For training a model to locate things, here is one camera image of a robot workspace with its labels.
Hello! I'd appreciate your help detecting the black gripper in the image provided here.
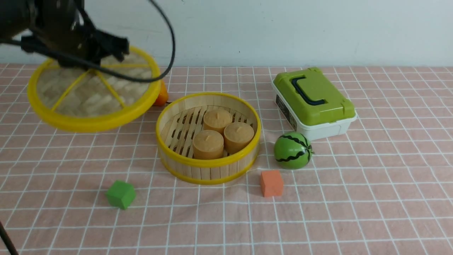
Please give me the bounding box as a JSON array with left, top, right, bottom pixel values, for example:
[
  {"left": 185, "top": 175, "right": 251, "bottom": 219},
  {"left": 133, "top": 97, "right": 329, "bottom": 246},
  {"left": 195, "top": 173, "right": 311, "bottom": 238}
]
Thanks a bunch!
[{"left": 21, "top": 0, "right": 130, "bottom": 65}]

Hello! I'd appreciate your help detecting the woven bamboo steamer lid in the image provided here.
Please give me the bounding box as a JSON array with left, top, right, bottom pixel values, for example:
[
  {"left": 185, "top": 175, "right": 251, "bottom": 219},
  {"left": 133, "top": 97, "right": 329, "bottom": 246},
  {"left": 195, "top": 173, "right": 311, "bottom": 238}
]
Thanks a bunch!
[{"left": 27, "top": 59, "right": 160, "bottom": 132}]

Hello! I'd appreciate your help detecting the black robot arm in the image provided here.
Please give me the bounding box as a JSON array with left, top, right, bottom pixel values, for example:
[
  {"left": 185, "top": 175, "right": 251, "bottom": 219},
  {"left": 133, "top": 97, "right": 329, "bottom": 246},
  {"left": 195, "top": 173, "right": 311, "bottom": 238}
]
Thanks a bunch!
[{"left": 0, "top": 0, "right": 130, "bottom": 65}]

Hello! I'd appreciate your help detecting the bamboo steamer basket yellow rim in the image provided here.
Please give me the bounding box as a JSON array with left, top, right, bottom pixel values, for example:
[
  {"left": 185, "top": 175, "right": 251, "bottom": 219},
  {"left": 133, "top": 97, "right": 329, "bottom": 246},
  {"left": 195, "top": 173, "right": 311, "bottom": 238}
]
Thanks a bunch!
[{"left": 156, "top": 92, "right": 262, "bottom": 185}]

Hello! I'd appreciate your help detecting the orange toy pear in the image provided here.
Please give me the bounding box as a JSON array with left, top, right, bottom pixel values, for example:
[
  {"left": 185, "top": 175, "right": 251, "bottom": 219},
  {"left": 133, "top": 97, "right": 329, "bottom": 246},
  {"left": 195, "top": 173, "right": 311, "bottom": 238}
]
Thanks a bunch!
[{"left": 153, "top": 79, "right": 169, "bottom": 107}]

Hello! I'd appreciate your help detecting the green wooden cube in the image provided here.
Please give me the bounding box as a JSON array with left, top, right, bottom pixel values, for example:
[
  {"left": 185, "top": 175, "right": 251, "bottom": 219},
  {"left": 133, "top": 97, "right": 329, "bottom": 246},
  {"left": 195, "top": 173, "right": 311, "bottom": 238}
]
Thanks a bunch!
[{"left": 105, "top": 180, "right": 136, "bottom": 210}]

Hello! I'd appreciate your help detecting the tan steamed bun back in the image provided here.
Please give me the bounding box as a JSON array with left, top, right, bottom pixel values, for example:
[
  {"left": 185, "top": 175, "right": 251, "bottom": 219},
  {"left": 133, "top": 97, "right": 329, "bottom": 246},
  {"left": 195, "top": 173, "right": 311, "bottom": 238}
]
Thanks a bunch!
[{"left": 203, "top": 109, "right": 233, "bottom": 135}]

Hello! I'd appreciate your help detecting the tan steamed bun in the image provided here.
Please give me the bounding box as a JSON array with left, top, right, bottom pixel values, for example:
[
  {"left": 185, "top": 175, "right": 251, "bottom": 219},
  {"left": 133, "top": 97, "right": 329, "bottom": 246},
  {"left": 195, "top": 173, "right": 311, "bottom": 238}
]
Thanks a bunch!
[
  {"left": 203, "top": 109, "right": 233, "bottom": 135},
  {"left": 191, "top": 130, "right": 224, "bottom": 160},
  {"left": 224, "top": 122, "right": 255, "bottom": 154}
]

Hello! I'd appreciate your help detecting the tan steamed bun front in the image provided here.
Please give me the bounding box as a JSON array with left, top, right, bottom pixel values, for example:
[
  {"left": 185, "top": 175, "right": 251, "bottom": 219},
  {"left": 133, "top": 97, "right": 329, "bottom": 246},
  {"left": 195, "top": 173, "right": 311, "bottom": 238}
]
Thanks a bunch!
[{"left": 191, "top": 130, "right": 224, "bottom": 160}]

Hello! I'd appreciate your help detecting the tan steamed bun right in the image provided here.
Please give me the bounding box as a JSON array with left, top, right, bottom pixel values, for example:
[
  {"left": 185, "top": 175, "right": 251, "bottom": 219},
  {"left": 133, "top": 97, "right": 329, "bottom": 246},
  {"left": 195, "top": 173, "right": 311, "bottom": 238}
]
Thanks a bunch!
[{"left": 224, "top": 122, "right": 255, "bottom": 154}]

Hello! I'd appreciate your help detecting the black rod at corner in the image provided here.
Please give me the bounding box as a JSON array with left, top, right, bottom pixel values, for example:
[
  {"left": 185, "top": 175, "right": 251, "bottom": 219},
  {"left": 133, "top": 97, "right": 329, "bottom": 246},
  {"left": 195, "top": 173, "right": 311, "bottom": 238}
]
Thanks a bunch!
[{"left": 0, "top": 223, "right": 18, "bottom": 255}]

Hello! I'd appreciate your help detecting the green lidded white box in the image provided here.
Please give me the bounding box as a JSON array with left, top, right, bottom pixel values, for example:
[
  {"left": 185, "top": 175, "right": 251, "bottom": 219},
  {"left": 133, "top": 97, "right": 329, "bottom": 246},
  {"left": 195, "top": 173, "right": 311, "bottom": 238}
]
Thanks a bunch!
[{"left": 272, "top": 67, "right": 357, "bottom": 141}]

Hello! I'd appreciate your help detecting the orange wooden cube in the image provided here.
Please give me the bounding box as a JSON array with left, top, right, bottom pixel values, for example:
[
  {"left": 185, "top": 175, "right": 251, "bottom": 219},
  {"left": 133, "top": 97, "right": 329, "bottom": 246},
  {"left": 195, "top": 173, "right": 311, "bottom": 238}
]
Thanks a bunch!
[{"left": 260, "top": 170, "right": 284, "bottom": 197}]

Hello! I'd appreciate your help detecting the green toy watermelon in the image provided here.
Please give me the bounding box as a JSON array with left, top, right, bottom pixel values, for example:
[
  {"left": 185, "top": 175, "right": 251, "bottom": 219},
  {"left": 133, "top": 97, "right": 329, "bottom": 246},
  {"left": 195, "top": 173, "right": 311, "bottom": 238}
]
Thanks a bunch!
[{"left": 274, "top": 132, "right": 314, "bottom": 170}]

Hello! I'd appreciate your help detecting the pink checkered tablecloth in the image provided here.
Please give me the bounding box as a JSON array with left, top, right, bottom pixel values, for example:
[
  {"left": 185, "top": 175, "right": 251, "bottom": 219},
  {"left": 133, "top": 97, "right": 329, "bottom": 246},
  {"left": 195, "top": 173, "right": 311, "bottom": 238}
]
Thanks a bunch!
[{"left": 0, "top": 63, "right": 453, "bottom": 255}]

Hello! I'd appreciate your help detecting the black cable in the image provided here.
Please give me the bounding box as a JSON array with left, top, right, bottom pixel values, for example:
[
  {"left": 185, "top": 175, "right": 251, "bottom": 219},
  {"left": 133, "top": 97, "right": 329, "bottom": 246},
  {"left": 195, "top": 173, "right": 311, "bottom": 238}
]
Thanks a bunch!
[{"left": 0, "top": 0, "right": 176, "bottom": 84}]

